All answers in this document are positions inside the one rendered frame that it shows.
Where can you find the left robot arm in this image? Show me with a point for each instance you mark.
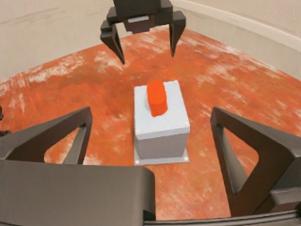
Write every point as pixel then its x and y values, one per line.
pixel 137 15

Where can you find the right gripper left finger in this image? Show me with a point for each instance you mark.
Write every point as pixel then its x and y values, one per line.
pixel 31 143

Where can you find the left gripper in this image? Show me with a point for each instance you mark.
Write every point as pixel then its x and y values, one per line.
pixel 175 20

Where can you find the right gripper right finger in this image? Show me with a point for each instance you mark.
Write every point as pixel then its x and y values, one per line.
pixel 278 167

